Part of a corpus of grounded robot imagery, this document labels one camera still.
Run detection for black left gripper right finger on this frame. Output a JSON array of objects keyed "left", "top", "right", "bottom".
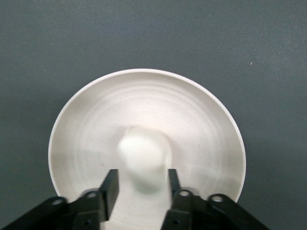
[{"left": 162, "top": 169, "right": 264, "bottom": 230}]

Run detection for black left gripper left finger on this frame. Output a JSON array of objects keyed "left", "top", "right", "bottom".
[{"left": 0, "top": 169, "right": 120, "bottom": 230}]

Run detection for white steamed bun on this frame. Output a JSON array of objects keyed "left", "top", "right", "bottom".
[{"left": 117, "top": 126, "right": 173, "bottom": 195}]

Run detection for round cream plate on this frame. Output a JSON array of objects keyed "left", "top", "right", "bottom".
[{"left": 47, "top": 69, "right": 247, "bottom": 230}]

